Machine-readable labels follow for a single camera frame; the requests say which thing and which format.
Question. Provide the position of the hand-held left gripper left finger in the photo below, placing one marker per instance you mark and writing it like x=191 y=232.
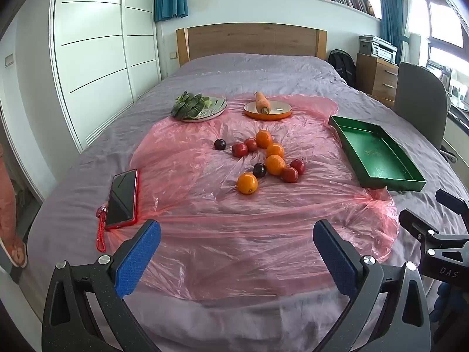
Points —
x=139 y=260

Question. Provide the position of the light switch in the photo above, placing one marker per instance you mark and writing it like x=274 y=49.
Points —
x=9 y=60

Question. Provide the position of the orange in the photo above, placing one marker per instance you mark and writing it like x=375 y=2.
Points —
x=275 y=150
x=247 y=183
x=263 y=139
x=275 y=164

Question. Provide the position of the red apple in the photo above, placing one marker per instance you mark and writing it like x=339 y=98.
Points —
x=298 y=166
x=251 y=144
x=239 y=150
x=289 y=174

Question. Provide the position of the patterned plate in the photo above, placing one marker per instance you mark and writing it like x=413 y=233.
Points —
x=216 y=109

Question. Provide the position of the green tray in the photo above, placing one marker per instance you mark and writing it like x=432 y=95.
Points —
x=373 y=154

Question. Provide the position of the wooden headboard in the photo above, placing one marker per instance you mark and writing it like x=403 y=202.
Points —
x=252 y=40

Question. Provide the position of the wooden nightstand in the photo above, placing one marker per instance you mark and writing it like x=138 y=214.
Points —
x=377 y=77

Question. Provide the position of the pink plastic sheet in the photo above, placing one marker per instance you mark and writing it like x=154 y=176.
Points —
x=220 y=220

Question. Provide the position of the dark plum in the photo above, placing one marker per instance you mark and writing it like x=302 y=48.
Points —
x=259 y=170
x=220 y=143

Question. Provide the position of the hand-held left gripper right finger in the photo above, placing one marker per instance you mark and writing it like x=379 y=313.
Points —
x=335 y=260

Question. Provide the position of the bed with purple cover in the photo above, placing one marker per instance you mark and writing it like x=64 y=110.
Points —
x=256 y=69

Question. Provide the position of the grey printer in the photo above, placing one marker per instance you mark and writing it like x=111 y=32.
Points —
x=377 y=47

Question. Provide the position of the smartphone in red case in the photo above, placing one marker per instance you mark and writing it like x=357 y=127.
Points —
x=122 y=198

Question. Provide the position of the grey chair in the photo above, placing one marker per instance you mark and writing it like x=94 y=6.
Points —
x=417 y=99

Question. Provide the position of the person's right hand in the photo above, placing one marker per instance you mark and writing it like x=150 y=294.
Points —
x=439 y=300

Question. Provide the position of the small bok choy piece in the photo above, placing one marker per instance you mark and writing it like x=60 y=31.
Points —
x=208 y=102

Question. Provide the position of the white wardrobe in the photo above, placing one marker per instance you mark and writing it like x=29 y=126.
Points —
x=95 y=44

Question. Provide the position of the black backpack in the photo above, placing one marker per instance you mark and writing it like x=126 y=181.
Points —
x=342 y=68

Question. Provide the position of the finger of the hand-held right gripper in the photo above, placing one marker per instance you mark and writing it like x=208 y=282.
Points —
x=414 y=220
x=445 y=197

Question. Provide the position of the carrot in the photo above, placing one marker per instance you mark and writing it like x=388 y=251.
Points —
x=262 y=102

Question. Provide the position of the orange dish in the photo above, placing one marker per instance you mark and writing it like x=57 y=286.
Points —
x=280 y=109

